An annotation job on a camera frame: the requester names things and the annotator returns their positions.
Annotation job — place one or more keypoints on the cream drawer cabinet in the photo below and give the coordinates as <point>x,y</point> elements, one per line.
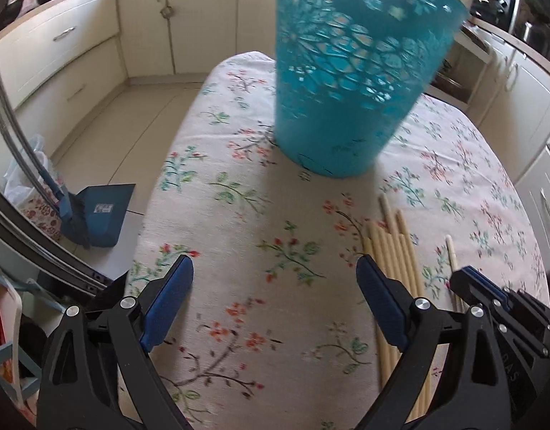
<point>55,62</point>

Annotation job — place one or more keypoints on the blue dustpan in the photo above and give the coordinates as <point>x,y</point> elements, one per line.
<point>104,215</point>

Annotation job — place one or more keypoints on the red floral bag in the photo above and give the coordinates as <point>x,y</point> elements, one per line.
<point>42,215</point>

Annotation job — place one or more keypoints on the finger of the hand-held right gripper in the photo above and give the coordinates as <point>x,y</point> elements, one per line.
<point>467,289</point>
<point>487,284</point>

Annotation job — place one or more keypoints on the teal plastic rack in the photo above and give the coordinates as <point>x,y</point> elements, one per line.
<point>15,358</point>

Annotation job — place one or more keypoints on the floral tablecloth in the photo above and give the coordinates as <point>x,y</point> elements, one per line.
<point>266,215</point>

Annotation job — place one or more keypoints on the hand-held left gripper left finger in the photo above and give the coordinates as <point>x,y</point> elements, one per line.
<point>167,295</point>

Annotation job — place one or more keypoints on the teal perforated plastic basket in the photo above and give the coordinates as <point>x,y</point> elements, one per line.
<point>337,134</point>

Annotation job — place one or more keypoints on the red and white bag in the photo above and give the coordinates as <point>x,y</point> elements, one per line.
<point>1,318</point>

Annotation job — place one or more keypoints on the bundle of wooden chopsticks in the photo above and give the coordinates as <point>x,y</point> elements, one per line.
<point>393,251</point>

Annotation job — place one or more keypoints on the white plastic bag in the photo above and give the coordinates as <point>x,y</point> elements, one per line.
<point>19,183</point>

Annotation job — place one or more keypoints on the cream corner cabinet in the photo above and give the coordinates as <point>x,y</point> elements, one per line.
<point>203,18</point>

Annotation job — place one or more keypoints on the pale wooden chopstick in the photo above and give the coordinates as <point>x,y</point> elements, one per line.
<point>451,255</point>

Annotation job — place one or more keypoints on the black stove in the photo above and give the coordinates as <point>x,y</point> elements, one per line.
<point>494,4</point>

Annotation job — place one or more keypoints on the dark curved metal frame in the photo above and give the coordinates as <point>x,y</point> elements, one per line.
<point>55,264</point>

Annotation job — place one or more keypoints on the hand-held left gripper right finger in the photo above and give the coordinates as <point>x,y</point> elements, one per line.
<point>382,300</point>

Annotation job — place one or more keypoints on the white kitchen cabinet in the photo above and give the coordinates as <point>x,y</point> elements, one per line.
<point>525,98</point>

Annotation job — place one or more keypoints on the dark pot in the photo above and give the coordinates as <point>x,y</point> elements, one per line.
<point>8,13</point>

